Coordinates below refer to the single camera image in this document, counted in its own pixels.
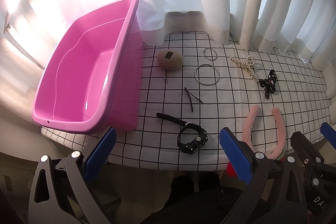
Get pink fluffy headband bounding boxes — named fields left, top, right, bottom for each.
left=242, top=105, right=286, bottom=160

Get black wrist watch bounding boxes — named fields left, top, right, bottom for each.
left=156, top=113, right=208, bottom=155

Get black polka dot bow clip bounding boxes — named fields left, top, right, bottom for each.
left=259, top=69, right=277, bottom=100

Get pearl hair claw clip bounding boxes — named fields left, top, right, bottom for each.
left=230, top=55, right=259, bottom=83

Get black hair pins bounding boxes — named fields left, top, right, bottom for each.
left=184, top=87, right=204, bottom=113

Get large silver bangle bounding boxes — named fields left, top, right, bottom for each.
left=194, top=64, right=221, bottom=86

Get small silver hoop rings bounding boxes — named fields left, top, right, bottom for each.
left=203, top=47, right=218, bottom=62

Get beige fluffy hair clip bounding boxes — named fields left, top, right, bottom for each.
left=157, top=50, right=183, bottom=71

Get white black grid bedsheet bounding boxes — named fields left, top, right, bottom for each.
left=108, top=32, right=331, bottom=170

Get pink plastic tub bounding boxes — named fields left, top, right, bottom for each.
left=32, top=0, right=143, bottom=134

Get small silver hair pin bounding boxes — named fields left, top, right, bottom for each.
left=164, top=70, right=168, bottom=84

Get window frame bar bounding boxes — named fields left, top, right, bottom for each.
left=5, top=24, right=45, bottom=70

